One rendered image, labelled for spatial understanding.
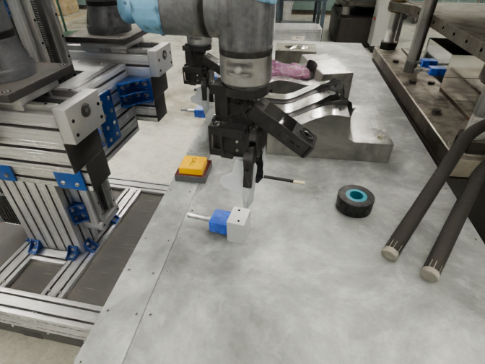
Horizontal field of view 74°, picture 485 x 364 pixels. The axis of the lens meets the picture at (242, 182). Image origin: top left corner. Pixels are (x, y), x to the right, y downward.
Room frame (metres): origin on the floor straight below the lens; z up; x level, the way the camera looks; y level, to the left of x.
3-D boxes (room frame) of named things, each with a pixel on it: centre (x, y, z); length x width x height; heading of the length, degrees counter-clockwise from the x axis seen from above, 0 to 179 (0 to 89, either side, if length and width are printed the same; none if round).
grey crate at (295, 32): (4.55, -0.71, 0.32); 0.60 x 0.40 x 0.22; 87
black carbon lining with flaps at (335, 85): (0.93, -0.16, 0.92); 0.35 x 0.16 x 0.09; 82
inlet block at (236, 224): (0.49, 0.05, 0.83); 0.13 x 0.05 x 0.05; 73
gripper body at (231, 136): (0.48, 0.00, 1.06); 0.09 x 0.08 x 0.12; 73
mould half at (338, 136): (0.91, -0.18, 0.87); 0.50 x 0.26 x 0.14; 82
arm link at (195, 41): (1.03, 0.13, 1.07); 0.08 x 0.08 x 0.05
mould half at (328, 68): (1.28, -0.14, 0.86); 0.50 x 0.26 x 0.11; 99
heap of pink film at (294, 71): (1.27, -0.14, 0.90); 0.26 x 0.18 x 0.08; 99
